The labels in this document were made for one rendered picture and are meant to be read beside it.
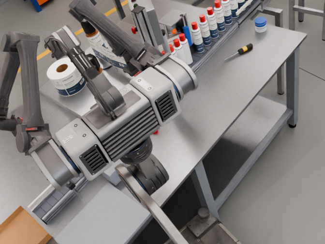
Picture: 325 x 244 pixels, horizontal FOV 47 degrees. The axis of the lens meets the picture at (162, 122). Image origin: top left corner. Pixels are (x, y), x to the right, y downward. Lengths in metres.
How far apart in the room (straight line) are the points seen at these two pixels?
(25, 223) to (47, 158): 0.85
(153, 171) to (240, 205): 1.31
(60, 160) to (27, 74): 0.36
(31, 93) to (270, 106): 1.88
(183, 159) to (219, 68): 0.67
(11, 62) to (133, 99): 0.56
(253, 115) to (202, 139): 0.93
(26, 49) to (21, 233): 0.96
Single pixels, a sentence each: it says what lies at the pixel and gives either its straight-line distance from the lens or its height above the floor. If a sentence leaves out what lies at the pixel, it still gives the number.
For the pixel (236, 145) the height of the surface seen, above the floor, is 0.22.
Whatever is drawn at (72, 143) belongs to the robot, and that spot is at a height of 1.53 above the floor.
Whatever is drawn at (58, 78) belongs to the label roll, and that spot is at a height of 1.03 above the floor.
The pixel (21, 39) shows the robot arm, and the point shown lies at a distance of 1.40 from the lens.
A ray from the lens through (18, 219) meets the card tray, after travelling 2.05.
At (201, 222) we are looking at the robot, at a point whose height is 0.29.
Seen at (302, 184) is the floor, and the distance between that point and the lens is 2.69.
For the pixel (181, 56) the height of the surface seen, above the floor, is 0.98.
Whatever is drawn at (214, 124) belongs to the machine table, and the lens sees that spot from 1.95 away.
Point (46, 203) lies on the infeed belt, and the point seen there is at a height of 0.88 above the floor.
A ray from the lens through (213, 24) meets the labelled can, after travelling 2.33.
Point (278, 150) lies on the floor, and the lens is 2.84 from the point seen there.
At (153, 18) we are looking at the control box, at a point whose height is 1.43.
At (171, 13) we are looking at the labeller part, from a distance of 2.23.
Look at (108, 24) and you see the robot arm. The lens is 1.48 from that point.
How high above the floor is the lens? 2.31
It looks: 47 degrees down
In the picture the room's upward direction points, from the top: 22 degrees counter-clockwise
